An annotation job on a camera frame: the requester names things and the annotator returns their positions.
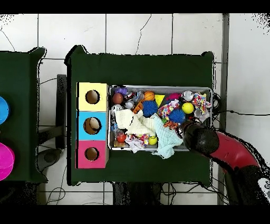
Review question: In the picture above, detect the mint knitted cloth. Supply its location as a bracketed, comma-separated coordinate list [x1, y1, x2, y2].
[151, 113, 184, 160]

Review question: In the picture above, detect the magenta bowl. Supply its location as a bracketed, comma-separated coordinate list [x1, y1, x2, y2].
[0, 142, 15, 181]

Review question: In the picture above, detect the orange basketball toy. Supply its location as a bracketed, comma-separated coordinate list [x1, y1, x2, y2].
[143, 90, 156, 101]

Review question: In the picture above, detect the dark green tablecloth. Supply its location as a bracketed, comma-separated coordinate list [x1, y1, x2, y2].
[0, 47, 48, 183]
[64, 45, 215, 186]

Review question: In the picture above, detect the blue spiky ball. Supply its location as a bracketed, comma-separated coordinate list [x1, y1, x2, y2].
[142, 100, 159, 118]

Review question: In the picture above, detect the wooden box with three holes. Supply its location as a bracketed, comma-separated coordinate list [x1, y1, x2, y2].
[75, 81, 110, 169]

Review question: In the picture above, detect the cream muslin cloth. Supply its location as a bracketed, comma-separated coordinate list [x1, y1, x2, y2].
[114, 108, 158, 137]

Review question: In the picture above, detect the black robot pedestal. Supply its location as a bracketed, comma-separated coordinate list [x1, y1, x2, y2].
[112, 182, 163, 205]

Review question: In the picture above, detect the clear mesh bin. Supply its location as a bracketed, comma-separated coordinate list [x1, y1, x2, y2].
[108, 85, 213, 152]

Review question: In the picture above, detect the orange plastic block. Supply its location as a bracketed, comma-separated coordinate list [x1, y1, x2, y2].
[132, 101, 144, 114]

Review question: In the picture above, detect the blue bowl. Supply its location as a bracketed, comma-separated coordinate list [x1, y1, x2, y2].
[0, 96, 11, 125]

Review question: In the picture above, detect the blue fuzzy ball with eyes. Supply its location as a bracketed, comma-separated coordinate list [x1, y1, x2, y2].
[168, 108, 186, 125]

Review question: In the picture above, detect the black cable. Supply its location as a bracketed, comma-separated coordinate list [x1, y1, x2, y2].
[211, 92, 270, 116]

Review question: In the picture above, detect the brown football toy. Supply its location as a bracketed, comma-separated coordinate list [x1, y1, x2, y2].
[111, 92, 124, 105]

